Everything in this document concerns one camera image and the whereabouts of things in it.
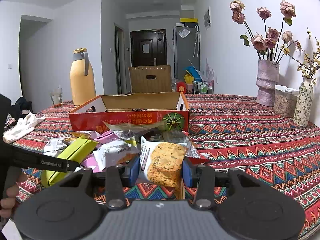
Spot black folding chair with clothes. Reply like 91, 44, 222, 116
8, 97, 33, 120

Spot glass cup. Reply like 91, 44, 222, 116
49, 86, 62, 107

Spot dried pink roses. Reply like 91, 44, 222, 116
229, 0, 296, 63

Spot white cotton gloves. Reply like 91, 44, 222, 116
3, 113, 46, 144

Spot yellow dried flower branches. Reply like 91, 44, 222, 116
277, 27, 319, 85

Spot pink snack packet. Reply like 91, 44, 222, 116
81, 131, 119, 172

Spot floral narrow vase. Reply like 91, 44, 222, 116
293, 77, 313, 127

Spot wooden chair back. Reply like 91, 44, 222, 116
129, 65, 172, 93

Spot wire storage rack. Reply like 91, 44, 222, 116
193, 79, 214, 94

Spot person's left hand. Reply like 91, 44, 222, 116
1, 172, 27, 219

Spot red cardboard pumpkin box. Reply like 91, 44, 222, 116
68, 92, 190, 133

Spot cracker snack packet white orange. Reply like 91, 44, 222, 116
138, 137, 187, 189

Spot grey refrigerator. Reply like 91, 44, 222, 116
173, 23, 200, 80

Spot patterned red tablecloth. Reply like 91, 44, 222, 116
13, 94, 319, 239

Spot wall electrical panel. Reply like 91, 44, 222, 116
203, 6, 212, 30

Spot yellow thermos jug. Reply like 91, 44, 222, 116
70, 48, 96, 106

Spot dark front door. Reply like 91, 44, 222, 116
130, 29, 167, 67

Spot pink textured vase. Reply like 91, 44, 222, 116
256, 60, 279, 107

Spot green snack packet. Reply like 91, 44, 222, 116
41, 137, 98, 187

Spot clear container of seeds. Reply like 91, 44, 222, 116
273, 85, 298, 118

